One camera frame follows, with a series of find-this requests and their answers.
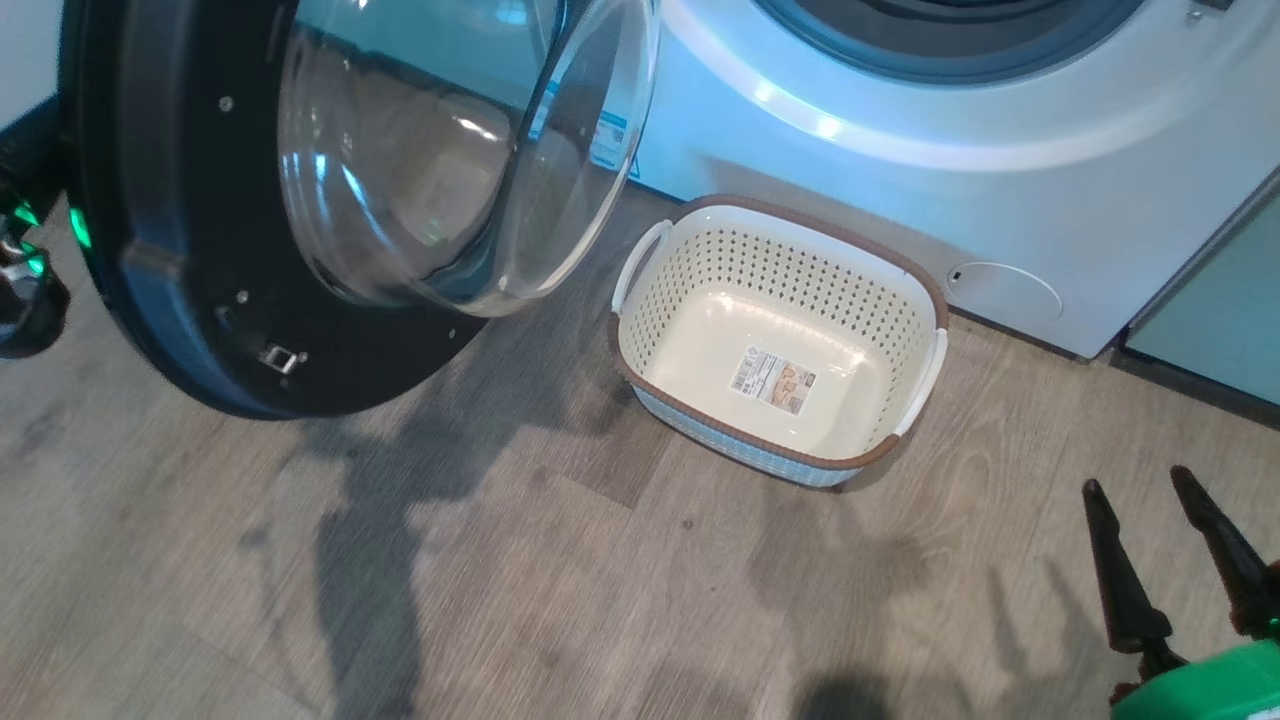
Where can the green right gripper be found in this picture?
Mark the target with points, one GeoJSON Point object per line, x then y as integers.
{"type": "Point", "coordinates": [1220, 685]}

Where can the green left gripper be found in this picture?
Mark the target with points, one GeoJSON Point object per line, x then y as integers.
{"type": "Point", "coordinates": [30, 310]}

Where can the black round glass washer door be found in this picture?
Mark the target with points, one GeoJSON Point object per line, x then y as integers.
{"type": "Point", "coordinates": [180, 250]}

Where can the white front-load washing machine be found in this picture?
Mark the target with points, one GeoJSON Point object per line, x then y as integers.
{"type": "Point", "coordinates": [1000, 200]}

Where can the pale green plain cabinet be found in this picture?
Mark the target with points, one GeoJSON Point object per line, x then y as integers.
{"type": "Point", "coordinates": [1220, 320]}

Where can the round white filter cover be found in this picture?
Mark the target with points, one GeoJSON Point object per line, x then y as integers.
{"type": "Point", "coordinates": [1005, 292]}

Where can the basket product label sticker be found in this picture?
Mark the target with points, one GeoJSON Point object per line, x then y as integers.
{"type": "Point", "coordinates": [772, 380]}

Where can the cream perforated laundry basket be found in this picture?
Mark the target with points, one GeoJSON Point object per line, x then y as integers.
{"type": "Point", "coordinates": [700, 300]}

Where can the blue energy label sticker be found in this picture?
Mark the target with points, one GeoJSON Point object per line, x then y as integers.
{"type": "Point", "coordinates": [610, 145]}

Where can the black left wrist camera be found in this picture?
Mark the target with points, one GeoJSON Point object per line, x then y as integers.
{"type": "Point", "coordinates": [30, 150]}

